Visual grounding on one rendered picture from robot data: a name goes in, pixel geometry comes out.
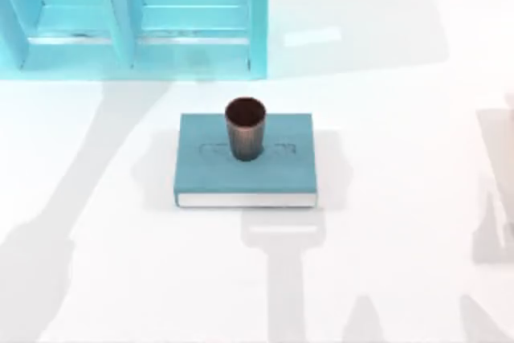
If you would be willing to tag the teal book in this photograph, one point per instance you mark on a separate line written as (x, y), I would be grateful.
(209, 174)

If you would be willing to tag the light blue rack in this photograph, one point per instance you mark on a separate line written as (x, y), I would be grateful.
(192, 17)

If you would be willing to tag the brown cup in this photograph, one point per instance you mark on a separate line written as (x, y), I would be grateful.
(245, 138)

